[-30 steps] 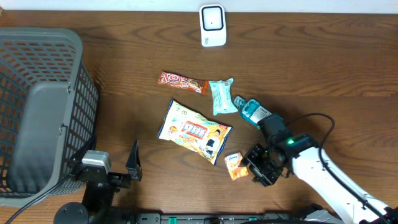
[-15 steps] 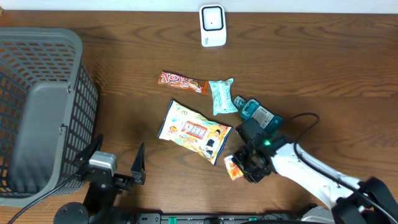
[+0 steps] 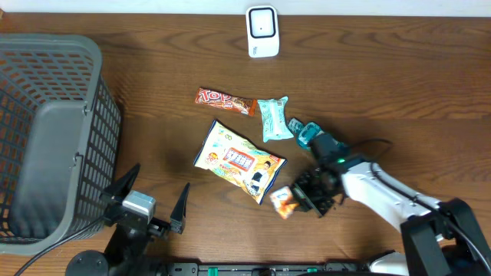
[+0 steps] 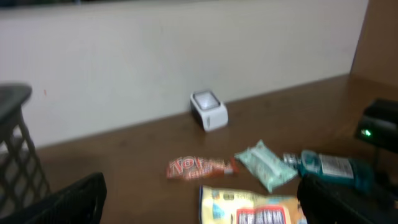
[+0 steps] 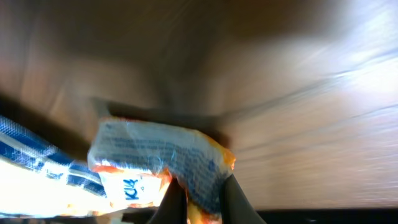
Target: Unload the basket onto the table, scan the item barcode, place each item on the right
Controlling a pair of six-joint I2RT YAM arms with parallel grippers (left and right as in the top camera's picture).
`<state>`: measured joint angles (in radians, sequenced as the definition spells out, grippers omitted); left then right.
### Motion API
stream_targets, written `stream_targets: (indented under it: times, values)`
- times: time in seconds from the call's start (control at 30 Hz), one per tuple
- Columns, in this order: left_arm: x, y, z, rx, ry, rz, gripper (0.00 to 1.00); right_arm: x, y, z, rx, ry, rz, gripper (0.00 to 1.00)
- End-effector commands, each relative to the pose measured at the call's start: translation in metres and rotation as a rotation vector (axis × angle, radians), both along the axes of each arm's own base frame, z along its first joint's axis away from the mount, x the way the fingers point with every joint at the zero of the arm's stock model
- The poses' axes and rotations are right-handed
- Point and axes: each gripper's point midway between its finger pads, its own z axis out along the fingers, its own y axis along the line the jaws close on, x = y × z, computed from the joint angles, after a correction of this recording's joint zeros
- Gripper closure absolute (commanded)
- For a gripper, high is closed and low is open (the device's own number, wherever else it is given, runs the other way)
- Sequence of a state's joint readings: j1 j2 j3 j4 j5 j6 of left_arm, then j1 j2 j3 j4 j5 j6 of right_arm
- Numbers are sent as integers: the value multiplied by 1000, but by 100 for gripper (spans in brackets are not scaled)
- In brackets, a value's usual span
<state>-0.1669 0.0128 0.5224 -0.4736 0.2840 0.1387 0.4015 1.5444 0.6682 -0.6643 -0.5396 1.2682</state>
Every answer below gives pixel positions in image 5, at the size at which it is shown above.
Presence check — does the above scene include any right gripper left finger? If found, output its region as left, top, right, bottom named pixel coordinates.
left=147, top=179, right=187, bottom=224

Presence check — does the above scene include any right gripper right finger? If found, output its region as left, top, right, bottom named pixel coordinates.
left=220, top=175, right=266, bottom=224

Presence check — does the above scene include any small orange snack box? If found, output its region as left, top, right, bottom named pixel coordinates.
left=87, top=118, right=236, bottom=223

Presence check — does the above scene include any yellow chips bag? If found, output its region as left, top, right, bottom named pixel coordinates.
left=1, top=117, right=115, bottom=218

